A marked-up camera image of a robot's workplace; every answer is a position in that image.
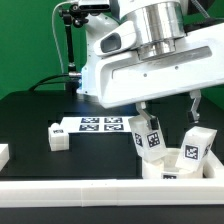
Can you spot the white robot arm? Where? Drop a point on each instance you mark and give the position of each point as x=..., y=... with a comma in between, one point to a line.
x=150, y=55

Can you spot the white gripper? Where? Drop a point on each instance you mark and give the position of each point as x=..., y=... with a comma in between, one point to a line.
x=197, y=63

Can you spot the white marker sheet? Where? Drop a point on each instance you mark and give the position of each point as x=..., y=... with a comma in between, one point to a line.
x=96, y=124

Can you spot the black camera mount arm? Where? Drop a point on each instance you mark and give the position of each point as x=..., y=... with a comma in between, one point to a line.
x=81, y=16

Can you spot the white U-shaped fence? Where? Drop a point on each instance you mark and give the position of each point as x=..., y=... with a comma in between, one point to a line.
x=111, y=192

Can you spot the camera on mount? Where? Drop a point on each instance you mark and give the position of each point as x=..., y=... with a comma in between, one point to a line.
x=94, y=5

